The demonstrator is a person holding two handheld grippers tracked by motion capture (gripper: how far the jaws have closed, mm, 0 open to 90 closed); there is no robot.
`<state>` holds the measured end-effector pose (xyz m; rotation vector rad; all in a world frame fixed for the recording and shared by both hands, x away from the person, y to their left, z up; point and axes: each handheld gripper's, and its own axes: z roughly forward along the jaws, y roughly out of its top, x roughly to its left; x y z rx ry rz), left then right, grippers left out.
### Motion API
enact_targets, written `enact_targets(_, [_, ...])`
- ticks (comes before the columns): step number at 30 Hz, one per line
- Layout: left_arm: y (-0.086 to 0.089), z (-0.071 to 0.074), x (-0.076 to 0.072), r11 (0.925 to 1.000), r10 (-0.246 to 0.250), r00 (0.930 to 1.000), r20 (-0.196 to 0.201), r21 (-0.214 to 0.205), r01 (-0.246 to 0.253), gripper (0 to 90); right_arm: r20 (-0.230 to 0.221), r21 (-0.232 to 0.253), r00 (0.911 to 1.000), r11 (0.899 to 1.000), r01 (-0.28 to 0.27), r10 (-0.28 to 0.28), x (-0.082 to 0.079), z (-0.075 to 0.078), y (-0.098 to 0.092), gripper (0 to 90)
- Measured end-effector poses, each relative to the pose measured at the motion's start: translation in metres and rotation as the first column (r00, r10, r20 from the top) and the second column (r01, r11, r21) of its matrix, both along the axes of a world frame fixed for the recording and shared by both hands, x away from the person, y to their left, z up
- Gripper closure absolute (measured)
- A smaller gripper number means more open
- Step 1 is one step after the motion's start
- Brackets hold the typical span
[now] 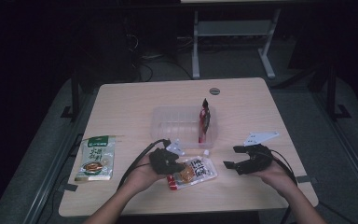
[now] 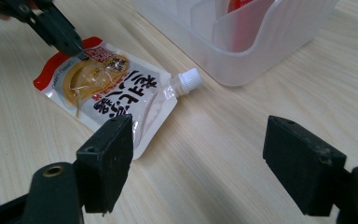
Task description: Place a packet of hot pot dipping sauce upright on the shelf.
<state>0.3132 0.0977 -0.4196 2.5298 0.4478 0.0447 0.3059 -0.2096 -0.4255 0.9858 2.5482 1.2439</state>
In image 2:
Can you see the white spout sauce pouch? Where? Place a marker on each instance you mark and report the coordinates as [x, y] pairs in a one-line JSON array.
[[105, 87]]

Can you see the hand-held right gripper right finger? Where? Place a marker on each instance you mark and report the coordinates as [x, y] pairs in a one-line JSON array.
[[301, 168]]

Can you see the red and black snack packet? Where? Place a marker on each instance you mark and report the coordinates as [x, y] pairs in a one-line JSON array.
[[239, 4]]

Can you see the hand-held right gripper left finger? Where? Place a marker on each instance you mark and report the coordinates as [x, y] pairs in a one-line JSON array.
[[105, 161]]

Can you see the clear plastic divided container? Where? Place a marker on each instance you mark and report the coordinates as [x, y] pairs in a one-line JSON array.
[[245, 56]]

